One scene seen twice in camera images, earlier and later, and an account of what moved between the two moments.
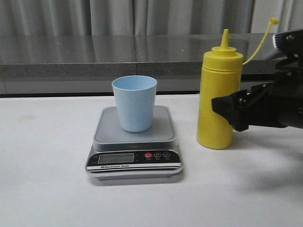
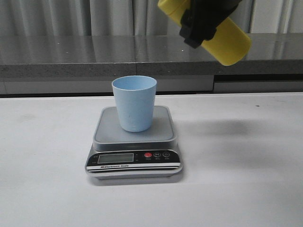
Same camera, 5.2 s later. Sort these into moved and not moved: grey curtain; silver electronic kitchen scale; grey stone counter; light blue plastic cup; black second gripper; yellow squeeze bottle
Moved: yellow squeeze bottle; black second gripper
Not moved: light blue plastic cup; silver electronic kitchen scale; grey curtain; grey stone counter
